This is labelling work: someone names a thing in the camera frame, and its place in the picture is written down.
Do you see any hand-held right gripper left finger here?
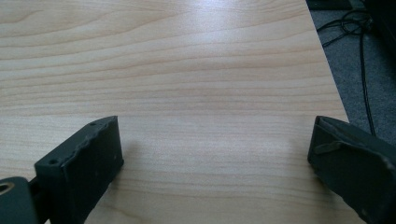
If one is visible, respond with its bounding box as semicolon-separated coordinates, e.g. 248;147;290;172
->
34;115;125;224

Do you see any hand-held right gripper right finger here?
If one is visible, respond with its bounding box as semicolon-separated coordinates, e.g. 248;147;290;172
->
307;115;396;224

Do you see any black cable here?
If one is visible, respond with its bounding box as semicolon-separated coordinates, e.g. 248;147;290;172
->
316;8;377;137

